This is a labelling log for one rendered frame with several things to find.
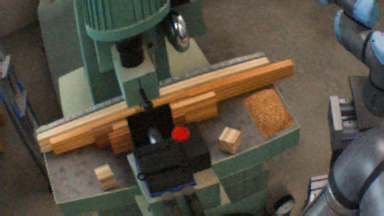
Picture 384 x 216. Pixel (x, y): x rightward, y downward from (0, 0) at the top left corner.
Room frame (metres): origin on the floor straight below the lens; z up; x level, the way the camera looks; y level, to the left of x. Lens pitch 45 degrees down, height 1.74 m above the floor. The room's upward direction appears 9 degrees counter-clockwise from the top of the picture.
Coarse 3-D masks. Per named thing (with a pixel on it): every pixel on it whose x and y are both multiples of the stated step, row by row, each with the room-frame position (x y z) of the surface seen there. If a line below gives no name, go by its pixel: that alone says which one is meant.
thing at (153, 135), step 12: (156, 108) 0.76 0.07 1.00; (168, 108) 0.75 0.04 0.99; (132, 120) 0.74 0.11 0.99; (144, 120) 0.74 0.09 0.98; (156, 120) 0.75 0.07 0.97; (168, 120) 0.75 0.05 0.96; (132, 132) 0.74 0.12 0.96; (144, 132) 0.74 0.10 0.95; (156, 132) 0.73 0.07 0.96; (168, 132) 0.75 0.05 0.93; (144, 144) 0.74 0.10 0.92
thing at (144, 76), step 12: (144, 48) 0.86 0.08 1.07; (144, 60) 0.82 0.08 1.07; (120, 72) 0.80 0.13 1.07; (132, 72) 0.79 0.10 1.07; (144, 72) 0.78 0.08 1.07; (156, 72) 0.79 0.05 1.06; (120, 84) 0.81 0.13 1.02; (132, 84) 0.77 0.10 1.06; (144, 84) 0.77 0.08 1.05; (156, 84) 0.78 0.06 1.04; (132, 96) 0.77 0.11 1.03; (156, 96) 0.78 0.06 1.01
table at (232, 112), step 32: (224, 128) 0.77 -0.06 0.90; (256, 128) 0.75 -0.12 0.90; (288, 128) 0.74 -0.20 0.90; (64, 160) 0.73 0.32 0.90; (96, 160) 0.72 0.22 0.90; (224, 160) 0.69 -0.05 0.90; (256, 160) 0.70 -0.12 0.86; (64, 192) 0.63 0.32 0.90; (96, 192) 0.63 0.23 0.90; (128, 192) 0.64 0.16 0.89; (224, 192) 0.62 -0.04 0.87
